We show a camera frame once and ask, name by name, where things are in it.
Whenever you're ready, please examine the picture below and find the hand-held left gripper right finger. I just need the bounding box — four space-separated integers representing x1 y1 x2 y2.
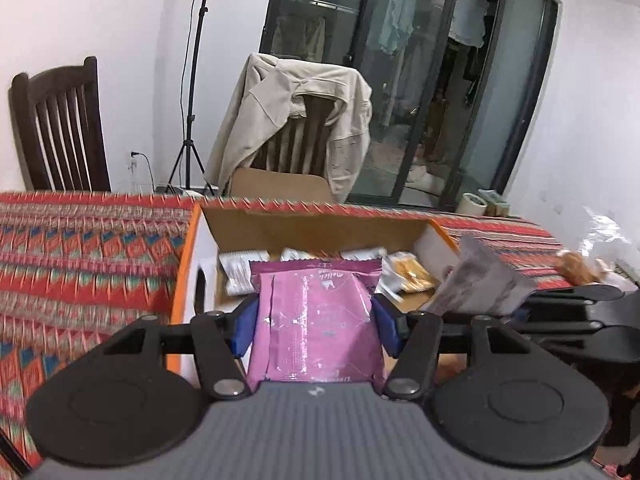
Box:
371 292 543 402

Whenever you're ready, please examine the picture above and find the hanging white garment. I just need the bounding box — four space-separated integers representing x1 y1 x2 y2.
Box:
447 0 488 50

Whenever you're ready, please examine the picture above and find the hanging light blue shirt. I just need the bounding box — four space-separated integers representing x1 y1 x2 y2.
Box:
377 0 421 56

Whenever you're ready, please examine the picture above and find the black power cable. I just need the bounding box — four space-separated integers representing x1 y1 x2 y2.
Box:
130 150 157 193

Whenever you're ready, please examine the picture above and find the pink snack packet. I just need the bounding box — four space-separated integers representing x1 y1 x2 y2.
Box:
248 257 388 385

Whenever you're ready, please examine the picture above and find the dark wooden chair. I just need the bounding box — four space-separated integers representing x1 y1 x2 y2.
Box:
9 56 112 192
227 95 346 203

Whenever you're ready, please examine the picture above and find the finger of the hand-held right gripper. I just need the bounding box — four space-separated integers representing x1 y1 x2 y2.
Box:
524 284 627 324
516 320 637 362

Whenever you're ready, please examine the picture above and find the red cardboard box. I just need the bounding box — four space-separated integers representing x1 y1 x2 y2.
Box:
169 198 463 378

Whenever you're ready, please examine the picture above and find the black framed sliding glass door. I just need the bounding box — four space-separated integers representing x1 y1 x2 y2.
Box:
260 0 558 211

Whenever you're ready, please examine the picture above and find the round lamp on stand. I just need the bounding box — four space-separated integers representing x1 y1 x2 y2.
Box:
166 0 217 196

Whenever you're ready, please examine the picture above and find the pile of assorted snack packets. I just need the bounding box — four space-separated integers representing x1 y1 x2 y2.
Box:
218 247 443 303

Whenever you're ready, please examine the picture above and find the silver grey snack packet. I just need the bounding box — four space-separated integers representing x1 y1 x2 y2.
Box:
422 234 538 317

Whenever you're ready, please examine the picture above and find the beige jacket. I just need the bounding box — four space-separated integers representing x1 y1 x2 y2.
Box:
205 52 373 203

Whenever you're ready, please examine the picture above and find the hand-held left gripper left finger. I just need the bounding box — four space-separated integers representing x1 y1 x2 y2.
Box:
100 292 259 402

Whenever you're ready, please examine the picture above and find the clear bag of fried snacks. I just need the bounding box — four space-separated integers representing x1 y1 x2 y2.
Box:
557 205 640 291

